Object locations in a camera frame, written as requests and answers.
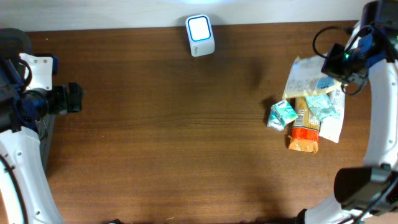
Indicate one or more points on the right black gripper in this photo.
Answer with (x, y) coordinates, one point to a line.
(334, 62)

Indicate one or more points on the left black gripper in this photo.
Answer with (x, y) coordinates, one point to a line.
(63, 99)

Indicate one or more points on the cream snack bag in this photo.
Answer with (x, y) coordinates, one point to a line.
(306, 79)

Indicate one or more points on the teal wipes packet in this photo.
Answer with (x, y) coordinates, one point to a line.
(322, 107)

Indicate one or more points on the white tube with tan cap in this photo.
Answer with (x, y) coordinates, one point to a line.
(331, 127)

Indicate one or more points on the small teal tissue pack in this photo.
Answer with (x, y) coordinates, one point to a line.
(274, 123)
(284, 112)

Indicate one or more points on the orange spaghetti packet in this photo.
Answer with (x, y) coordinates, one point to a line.
(305, 130)

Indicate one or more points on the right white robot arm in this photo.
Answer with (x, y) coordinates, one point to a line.
(370, 190)

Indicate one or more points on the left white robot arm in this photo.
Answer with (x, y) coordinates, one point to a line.
(24, 188)

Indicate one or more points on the white barcode scanner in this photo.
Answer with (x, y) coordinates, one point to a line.
(200, 35)

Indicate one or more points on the dark grey perforated basket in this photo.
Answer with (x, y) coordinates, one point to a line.
(15, 41)

